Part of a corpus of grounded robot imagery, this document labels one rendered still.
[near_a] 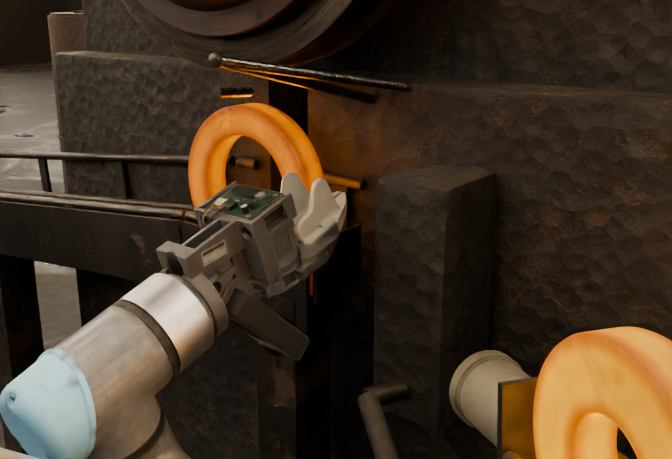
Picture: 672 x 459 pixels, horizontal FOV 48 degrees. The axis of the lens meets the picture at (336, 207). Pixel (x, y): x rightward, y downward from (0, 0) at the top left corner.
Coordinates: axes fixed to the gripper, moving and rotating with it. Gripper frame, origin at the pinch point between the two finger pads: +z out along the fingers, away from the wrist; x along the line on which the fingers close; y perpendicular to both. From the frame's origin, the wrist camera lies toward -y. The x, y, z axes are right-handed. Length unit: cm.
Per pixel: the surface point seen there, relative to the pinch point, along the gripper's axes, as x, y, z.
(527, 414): -28.2, -0.2, -16.6
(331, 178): 5.3, -0.8, 5.9
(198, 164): 19.8, 1.8, 0.0
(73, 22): 263, -35, 136
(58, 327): 149, -88, 27
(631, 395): -35.7, 7.3, -19.4
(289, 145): 6.0, 5.3, 1.6
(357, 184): 1.7, -0.9, 5.8
